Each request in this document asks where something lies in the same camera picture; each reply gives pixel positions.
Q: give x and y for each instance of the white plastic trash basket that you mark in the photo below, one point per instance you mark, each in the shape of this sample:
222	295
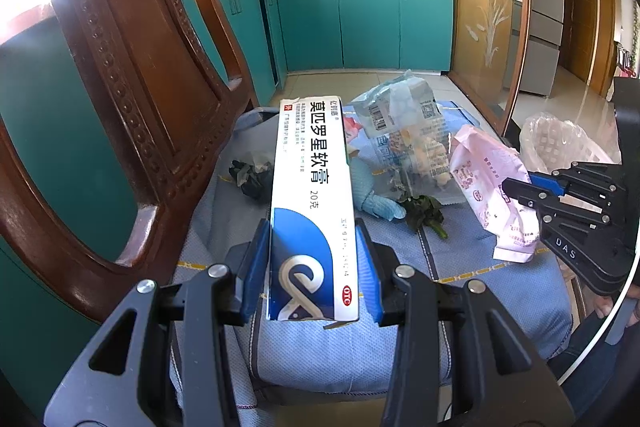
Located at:
548	143

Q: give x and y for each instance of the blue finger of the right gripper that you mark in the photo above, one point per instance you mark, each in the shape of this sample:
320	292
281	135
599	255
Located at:
548	182

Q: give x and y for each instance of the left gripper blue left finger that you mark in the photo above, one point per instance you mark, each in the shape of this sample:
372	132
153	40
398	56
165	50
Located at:
254	269

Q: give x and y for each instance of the clear printed snack bag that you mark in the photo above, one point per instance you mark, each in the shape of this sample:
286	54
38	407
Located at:
407	143

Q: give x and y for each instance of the blue seat cushion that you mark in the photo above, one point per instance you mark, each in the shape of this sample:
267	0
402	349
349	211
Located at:
499	378

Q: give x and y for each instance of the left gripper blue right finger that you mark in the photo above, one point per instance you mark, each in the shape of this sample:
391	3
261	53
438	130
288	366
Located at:
370	285

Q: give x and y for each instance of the person's hand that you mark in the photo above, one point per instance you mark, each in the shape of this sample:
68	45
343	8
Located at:
603	306

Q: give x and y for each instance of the pink plastic wrapper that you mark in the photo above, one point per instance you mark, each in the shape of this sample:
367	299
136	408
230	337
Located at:
479	164

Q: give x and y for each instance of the glass sliding door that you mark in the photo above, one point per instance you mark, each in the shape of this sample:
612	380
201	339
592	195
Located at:
487	11

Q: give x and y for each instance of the teal lower kitchen cabinets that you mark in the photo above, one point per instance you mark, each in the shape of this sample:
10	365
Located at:
57	133

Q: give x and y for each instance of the white blue medicine box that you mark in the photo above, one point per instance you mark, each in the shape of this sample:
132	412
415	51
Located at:
313	264

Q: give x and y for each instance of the black crumpled wrapper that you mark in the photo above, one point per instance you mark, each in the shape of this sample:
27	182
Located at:
253	174

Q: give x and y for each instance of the dark wooden chair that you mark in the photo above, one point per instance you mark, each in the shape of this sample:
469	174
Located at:
168	80

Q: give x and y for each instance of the green vegetable scrap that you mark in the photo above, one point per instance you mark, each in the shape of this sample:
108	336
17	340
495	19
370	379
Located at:
424	211

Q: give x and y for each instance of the pink labelled wrapper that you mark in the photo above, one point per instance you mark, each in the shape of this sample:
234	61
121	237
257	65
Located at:
351	130

